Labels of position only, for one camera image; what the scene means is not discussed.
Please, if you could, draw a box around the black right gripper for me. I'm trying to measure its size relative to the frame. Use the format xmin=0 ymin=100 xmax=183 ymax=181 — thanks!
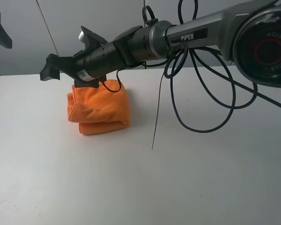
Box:
xmin=40 ymin=42 xmax=118 ymax=88

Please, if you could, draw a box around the orange towel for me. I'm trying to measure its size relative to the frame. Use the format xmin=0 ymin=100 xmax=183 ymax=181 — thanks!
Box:
xmin=67 ymin=80 xmax=131 ymax=135

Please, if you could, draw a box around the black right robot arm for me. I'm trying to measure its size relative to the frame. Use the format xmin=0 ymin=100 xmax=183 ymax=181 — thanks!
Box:
xmin=40 ymin=0 xmax=281 ymax=88

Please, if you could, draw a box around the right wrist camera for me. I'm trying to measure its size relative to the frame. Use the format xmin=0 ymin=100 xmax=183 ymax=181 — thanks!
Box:
xmin=78 ymin=26 xmax=108 ymax=51

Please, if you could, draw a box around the black right camera cable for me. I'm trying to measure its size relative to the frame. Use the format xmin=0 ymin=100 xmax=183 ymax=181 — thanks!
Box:
xmin=102 ymin=0 xmax=281 ymax=133

